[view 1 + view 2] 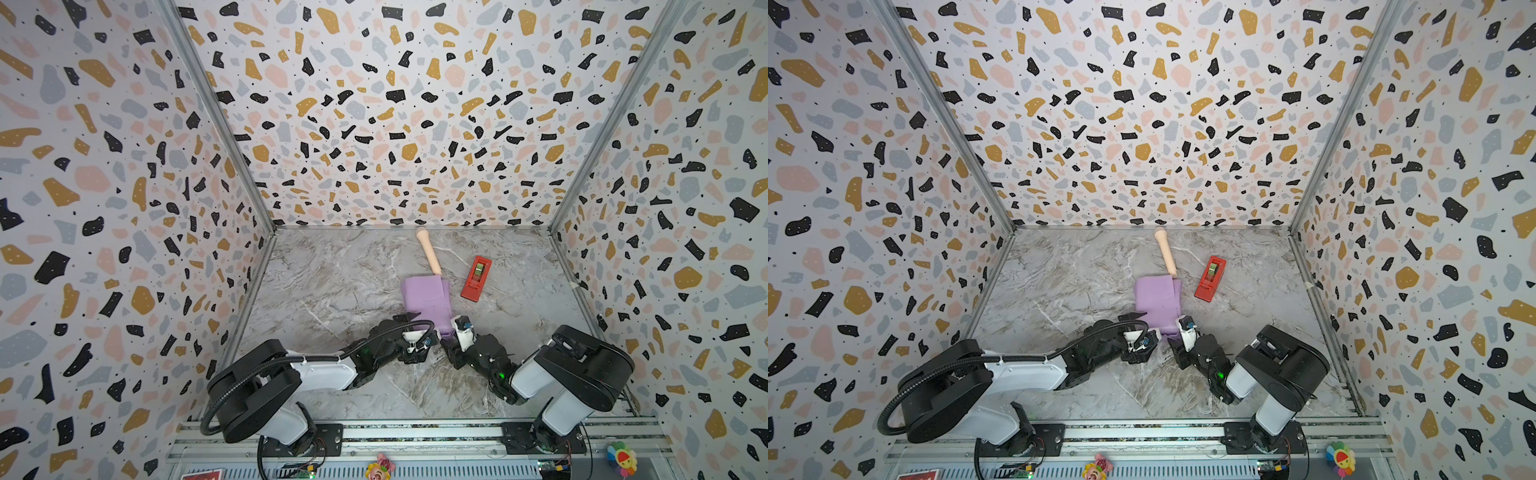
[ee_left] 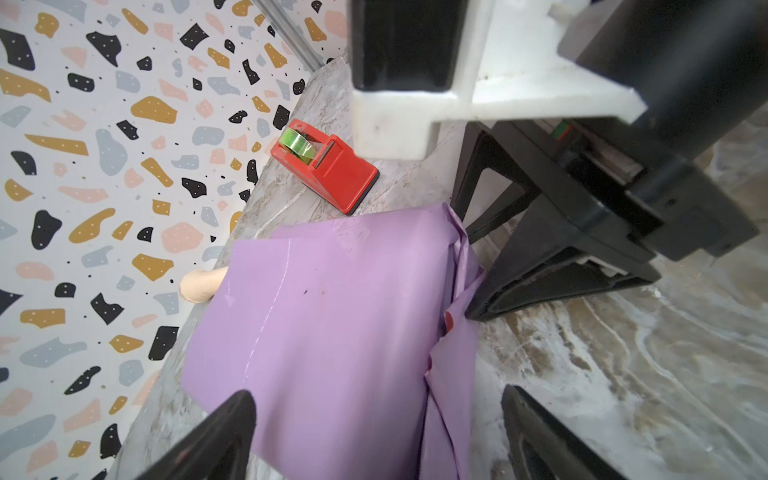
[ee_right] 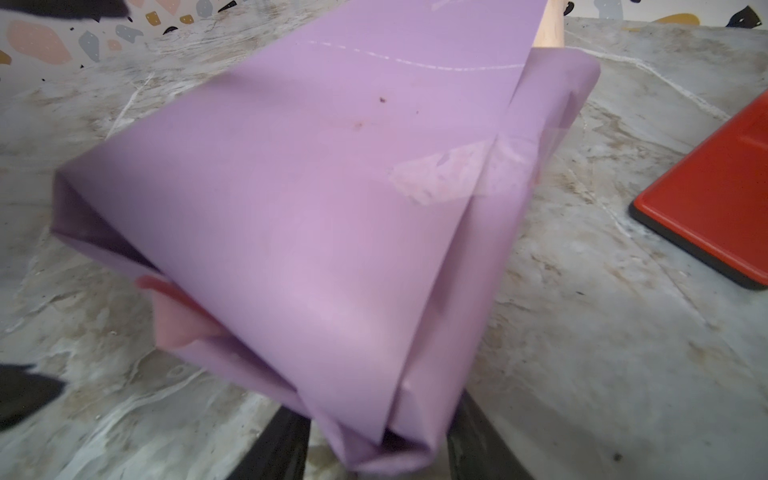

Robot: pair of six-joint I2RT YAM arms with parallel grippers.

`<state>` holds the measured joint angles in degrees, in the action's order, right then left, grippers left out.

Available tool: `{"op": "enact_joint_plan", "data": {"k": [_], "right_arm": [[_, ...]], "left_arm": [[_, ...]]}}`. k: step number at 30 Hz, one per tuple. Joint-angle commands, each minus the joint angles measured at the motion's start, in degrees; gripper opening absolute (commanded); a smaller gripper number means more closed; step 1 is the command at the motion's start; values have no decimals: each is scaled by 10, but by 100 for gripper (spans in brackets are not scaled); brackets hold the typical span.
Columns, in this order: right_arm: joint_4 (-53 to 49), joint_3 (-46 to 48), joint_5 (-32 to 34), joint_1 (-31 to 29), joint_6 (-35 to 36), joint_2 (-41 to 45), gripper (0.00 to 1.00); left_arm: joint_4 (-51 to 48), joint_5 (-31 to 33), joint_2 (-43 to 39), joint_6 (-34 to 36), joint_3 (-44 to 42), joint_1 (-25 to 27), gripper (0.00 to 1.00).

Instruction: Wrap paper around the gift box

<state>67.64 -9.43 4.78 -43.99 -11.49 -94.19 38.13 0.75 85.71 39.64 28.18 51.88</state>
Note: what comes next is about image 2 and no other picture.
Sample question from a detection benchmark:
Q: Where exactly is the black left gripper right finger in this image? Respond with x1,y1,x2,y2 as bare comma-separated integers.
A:
501,385,624,480

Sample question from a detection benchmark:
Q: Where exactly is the beige toy microphone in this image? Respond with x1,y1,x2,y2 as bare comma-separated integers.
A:
179,267,228,304

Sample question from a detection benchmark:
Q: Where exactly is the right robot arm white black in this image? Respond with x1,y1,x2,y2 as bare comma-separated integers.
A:
451,1,767,321

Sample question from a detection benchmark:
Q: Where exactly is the aluminium corner post right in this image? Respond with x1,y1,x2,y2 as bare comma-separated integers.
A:
255,0,325,73

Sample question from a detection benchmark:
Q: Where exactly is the red tape dispenser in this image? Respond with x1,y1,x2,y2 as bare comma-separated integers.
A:
270,120,380,216

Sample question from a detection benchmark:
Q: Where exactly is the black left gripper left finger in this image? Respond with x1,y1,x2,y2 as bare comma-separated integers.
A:
139,390,257,480

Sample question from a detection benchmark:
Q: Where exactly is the pink wrapping paper sheet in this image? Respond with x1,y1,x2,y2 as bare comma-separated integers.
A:
181,203,484,479

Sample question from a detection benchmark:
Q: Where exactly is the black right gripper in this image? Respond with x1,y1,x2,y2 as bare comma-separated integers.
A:
450,121,758,321

